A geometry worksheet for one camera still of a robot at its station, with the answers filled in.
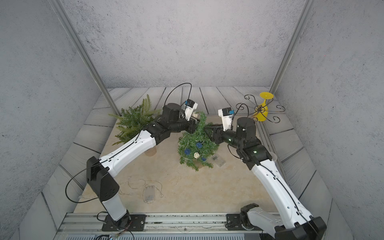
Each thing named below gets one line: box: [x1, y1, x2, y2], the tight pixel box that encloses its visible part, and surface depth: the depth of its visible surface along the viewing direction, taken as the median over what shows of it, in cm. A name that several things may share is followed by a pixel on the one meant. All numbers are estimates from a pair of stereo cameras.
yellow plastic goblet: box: [253, 92, 274, 122], surface depth 86 cm
